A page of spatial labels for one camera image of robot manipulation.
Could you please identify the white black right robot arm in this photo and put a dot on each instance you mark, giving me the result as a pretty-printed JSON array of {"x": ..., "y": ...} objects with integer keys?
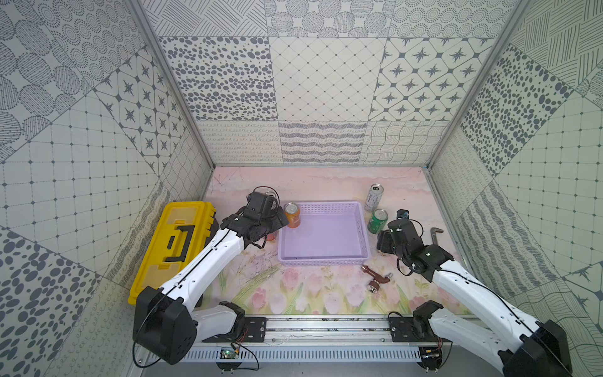
[{"x": 511, "y": 341}]

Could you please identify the lilac perforated plastic basket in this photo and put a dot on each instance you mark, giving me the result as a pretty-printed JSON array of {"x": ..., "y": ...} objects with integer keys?
[{"x": 330, "y": 233}]

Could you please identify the grey hex key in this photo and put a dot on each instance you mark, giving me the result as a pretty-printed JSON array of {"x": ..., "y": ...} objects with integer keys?
[{"x": 434, "y": 233}]

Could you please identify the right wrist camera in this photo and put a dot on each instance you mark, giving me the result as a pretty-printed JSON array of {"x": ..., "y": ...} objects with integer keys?
[{"x": 403, "y": 214}]

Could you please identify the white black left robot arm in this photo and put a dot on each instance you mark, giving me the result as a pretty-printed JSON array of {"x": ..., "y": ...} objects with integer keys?
[{"x": 166, "y": 320}]

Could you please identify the yellow black toolbox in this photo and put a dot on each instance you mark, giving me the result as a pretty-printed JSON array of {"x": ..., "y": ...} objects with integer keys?
[{"x": 181, "y": 233}]

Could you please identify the white energy can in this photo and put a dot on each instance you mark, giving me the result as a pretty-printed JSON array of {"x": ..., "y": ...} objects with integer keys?
[{"x": 374, "y": 196}]

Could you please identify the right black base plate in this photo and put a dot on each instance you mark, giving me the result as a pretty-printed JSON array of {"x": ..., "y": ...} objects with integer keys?
[{"x": 405, "y": 329}]

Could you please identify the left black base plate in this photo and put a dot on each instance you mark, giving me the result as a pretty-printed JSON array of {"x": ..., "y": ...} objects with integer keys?
[{"x": 249, "y": 329}]

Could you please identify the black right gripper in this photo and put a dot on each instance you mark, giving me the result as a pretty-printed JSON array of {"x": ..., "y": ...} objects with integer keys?
[{"x": 384, "y": 239}]

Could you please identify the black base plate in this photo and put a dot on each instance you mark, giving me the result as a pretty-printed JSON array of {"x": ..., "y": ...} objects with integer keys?
[
  {"x": 405, "y": 329},
  {"x": 249, "y": 329}
]

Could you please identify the green soda can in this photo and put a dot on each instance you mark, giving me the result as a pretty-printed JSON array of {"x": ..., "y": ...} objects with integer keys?
[{"x": 378, "y": 220}]

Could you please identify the brown metal hand tool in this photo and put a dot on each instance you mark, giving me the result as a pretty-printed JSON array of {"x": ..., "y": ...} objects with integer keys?
[{"x": 377, "y": 279}]

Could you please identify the aluminium rail frame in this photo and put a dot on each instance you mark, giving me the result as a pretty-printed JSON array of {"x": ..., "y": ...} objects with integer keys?
[{"x": 321, "y": 339}]

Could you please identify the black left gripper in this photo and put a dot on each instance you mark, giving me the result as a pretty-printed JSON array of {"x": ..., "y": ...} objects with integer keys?
[{"x": 272, "y": 221}]

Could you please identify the orange soda can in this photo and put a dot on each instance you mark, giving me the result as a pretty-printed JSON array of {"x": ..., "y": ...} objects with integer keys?
[{"x": 292, "y": 212}]

